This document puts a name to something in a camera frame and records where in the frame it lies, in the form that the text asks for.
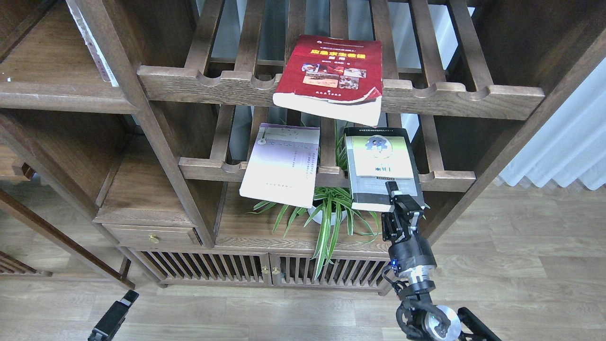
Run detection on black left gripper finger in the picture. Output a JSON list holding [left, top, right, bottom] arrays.
[[88, 290, 139, 341]]

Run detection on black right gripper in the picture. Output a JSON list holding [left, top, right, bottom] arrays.
[[382, 181, 437, 274]]

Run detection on green grey black-edged book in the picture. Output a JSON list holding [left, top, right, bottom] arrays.
[[344, 127, 426, 212]]

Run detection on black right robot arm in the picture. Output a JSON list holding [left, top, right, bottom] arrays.
[[381, 181, 498, 341]]

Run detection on green spider plant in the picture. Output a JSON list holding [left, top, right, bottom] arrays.
[[252, 133, 379, 280]]

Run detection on white plant pot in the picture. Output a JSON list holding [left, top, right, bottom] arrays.
[[308, 201, 348, 226]]

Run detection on dark wooden bookshelf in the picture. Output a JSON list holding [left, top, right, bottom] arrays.
[[1, 0, 605, 295]]

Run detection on white lavender paperback book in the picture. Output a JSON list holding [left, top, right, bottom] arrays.
[[240, 123, 320, 208]]

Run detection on red paperback book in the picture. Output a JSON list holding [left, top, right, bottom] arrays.
[[273, 35, 383, 126]]

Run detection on white pleated curtain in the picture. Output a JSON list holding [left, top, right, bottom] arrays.
[[497, 61, 606, 190]]

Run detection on white upright book spine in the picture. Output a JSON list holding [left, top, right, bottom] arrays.
[[66, 0, 119, 87]]

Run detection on wooden furniture frame left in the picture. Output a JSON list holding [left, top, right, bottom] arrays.
[[0, 142, 135, 290]]

